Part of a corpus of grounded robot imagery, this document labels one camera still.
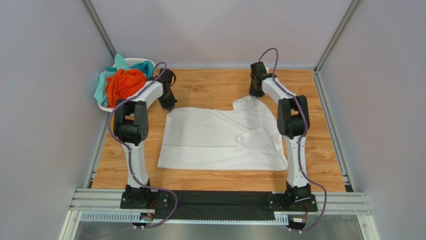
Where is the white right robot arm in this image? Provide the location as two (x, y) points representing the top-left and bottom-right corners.
(249, 61), (311, 203)

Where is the orange t-shirt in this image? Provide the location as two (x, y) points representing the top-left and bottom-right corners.
(106, 69), (147, 108)

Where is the white t-shirt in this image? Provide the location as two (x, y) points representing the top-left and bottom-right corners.
(157, 96), (288, 171)

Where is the teal t-shirt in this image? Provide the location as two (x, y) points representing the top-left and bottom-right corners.
(94, 53), (155, 108)

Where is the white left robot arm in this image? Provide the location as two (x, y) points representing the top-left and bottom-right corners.
(111, 68), (178, 206)

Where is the aluminium frame rail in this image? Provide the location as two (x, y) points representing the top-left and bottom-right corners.
(60, 188), (379, 240)

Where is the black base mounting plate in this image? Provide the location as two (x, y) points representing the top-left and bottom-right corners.
(120, 190), (318, 221)

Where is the white plastic laundry basket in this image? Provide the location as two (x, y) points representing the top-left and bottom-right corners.
(94, 57), (156, 113)

